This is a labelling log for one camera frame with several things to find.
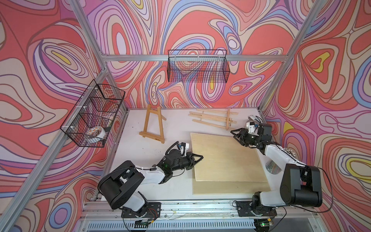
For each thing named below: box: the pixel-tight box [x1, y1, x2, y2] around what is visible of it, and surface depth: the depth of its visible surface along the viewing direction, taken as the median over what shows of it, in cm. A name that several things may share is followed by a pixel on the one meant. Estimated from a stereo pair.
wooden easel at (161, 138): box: [139, 103, 167, 145], surface depth 97 cm
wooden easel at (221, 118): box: [188, 108, 239, 131], surface depth 117 cm
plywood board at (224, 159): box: [190, 132, 269, 183], surface depth 86 cm
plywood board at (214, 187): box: [192, 173, 272, 196], surface depth 82 cm
